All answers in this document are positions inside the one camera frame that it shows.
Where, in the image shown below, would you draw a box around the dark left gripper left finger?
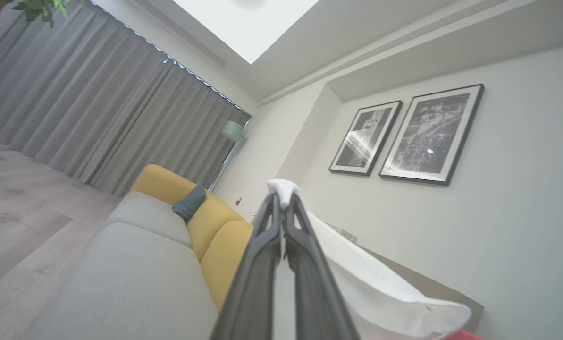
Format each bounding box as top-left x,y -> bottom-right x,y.
210,193 -> 283,340

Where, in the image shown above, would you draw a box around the red shorts with striped trim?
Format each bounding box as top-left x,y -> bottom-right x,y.
266,178 -> 482,340

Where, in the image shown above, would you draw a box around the long yellow sofa back cushion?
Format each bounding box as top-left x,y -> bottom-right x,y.
130,164 -> 245,262

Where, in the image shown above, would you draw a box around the small framed black-white picture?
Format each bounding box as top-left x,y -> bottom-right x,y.
328,100 -> 403,177

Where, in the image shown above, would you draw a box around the teal throw pillow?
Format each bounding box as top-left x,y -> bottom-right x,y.
172,185 -> 207,223

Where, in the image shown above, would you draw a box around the short yellow sofa back cushion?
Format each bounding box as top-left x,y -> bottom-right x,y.
200,220 -> 254,311

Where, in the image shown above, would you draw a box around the grey pleated curtain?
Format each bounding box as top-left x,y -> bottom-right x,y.
0,0 -> 252,198

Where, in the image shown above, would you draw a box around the green leafy plant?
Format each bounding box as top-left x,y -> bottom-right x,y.
12,0 -> 74,28

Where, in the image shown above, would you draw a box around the mint shade floor lamp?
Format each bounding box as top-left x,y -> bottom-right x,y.
207,119 -> 250,192

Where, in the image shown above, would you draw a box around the small grey sofa seat cushion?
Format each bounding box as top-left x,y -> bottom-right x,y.
104,191 -> 193,249

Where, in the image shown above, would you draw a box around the large grey sofa seat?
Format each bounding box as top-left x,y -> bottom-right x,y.
24,222 -> 219,340

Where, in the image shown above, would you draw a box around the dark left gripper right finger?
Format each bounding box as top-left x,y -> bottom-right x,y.
281,194 -> 361,340

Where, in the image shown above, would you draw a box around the large framed black-white picture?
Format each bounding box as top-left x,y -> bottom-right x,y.
379,84 -> 485,186

